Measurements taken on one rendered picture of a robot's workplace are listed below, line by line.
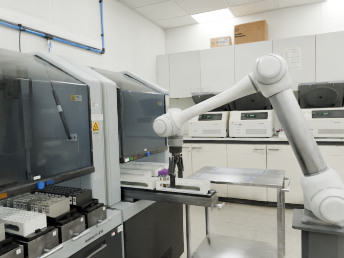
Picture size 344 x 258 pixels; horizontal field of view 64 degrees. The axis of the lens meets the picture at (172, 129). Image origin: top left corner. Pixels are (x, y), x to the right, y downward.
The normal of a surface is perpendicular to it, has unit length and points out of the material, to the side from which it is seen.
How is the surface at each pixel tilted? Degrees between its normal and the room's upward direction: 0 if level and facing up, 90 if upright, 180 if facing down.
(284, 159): 90
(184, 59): 90
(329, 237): 90
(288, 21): 90
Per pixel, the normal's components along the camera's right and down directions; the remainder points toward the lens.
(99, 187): 0.91, 0.00
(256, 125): -0.41, 0.06
